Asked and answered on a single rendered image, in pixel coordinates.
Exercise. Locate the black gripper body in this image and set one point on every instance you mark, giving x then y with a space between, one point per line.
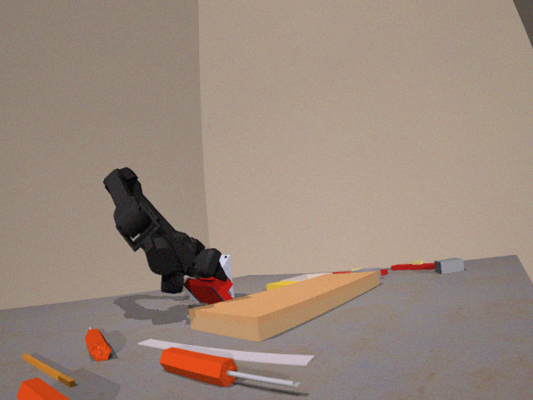
205 264

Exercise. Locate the white flat strip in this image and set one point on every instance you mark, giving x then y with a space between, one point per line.
262 357

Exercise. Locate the yellow rectangular block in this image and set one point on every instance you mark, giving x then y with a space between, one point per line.
270 286

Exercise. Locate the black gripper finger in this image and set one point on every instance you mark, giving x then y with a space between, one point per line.
191 273
219 273

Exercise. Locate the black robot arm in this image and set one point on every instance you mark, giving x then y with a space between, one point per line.
135 214

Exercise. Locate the orange rectangular floor panel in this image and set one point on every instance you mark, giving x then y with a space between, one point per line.
262 315

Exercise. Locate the orange-handled awl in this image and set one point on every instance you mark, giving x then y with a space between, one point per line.
37 389
97 345
215 370

